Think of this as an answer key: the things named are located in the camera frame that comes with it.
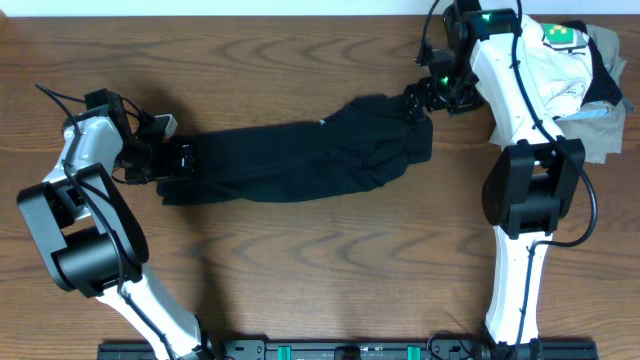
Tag black t-shirt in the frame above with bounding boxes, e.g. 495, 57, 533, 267
156, 94, 433, 205

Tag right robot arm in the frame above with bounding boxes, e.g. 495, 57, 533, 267
408, 1, 595, 359

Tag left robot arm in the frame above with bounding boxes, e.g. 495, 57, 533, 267
17, 89, 215, 359

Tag white printed t-shirt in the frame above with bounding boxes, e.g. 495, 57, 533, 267
520, 15, 624, 119

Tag light blue garment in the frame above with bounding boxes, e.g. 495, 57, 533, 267
560, 97, 636, 121

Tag olive khaki garment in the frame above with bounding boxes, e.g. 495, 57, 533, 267
488, 24, 628, 165

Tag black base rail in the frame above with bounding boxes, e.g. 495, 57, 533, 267
97, 337, 600, 360

